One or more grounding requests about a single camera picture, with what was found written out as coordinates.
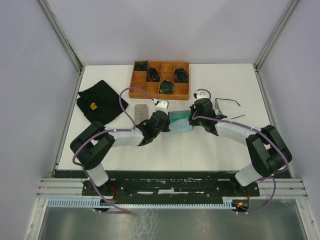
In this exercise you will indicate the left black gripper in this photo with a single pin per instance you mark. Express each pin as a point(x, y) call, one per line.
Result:
point(166, 128)

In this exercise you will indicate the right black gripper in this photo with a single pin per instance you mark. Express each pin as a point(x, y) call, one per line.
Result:
point(191, 120)

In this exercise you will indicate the thin-frame glasses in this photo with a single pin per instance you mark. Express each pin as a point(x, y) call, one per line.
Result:
point(231, 116)

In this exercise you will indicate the blue glasses case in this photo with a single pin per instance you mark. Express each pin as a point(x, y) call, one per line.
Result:
point(176, 115)

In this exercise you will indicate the grey glasses case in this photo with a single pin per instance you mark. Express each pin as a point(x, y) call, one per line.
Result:
point(141, 113)

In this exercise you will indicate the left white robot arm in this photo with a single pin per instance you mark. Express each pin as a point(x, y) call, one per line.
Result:
point(92, 145)

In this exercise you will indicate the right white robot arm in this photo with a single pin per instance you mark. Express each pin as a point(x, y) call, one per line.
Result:
point(267, 150)

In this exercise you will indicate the wooden compartment tray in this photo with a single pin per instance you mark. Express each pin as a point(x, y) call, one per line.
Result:
point(166, 69)

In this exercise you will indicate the black cloth pouch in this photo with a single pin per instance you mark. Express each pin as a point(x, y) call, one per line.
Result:
point(100, 103)

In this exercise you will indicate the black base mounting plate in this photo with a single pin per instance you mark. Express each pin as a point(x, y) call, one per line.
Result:
point(175, 187)

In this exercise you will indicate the right electronics board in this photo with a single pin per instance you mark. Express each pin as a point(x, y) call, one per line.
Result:
point(243, 205)

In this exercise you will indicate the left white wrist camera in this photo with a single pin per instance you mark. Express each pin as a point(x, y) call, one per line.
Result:
point(162, 104)

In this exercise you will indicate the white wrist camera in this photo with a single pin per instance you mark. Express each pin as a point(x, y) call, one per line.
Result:
point(200, 95)
point(162, 104)

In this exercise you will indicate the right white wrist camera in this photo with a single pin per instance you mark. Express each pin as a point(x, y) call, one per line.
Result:
point(200, 95)

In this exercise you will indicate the left aluminium frame post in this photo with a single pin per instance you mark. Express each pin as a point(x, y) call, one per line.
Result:
point(61, 36)

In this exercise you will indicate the aluminium frame post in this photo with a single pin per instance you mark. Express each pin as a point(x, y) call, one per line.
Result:
point(276, 33)
point(61, 36)

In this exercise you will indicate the right aluminium frame post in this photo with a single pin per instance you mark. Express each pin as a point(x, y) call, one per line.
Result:
point(276, 33)

